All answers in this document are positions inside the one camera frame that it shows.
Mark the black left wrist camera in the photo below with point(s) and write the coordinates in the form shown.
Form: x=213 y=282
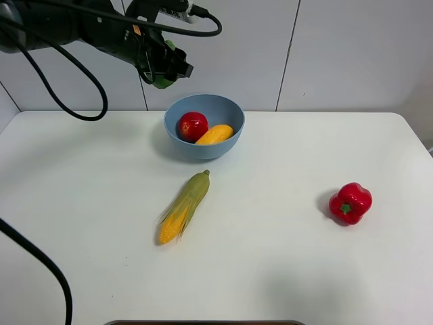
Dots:
x=149 y=9

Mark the red bell pepper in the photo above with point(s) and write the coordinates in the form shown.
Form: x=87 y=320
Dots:
x=350 y=203

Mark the blue plastic bowl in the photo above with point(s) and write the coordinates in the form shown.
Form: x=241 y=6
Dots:
x=218 y=110

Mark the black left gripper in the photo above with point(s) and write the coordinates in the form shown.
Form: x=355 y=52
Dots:
x=142 y=47

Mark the yellow mango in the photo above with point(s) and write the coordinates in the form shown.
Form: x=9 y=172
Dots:
x=216 y=134

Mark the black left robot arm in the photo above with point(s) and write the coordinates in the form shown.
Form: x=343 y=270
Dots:
x=57 y=24

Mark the corn cob with husk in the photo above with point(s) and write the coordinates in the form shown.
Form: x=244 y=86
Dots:
x=177 y=217

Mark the red apple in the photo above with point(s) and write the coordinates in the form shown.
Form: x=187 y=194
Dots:
x=192 y=126

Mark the green lime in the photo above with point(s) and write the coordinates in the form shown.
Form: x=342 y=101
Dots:
x=161 y=82

